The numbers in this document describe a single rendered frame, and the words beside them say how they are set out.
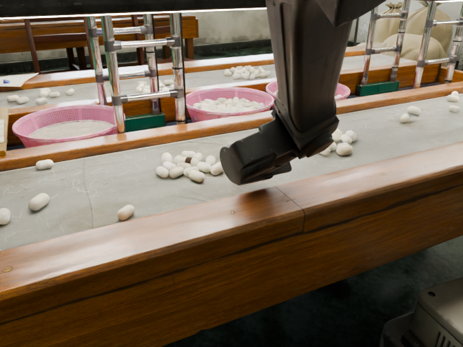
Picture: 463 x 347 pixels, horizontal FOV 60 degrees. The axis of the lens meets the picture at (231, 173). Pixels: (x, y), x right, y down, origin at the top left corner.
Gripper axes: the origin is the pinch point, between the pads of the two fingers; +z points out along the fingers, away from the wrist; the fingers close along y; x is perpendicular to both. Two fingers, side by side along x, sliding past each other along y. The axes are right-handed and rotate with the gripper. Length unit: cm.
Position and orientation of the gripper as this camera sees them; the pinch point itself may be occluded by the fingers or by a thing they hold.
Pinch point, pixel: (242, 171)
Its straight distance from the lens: 76.3
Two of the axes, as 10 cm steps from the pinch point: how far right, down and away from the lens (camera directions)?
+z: -3.5, 2.5, 9.0
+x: 2.7, 9.5, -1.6
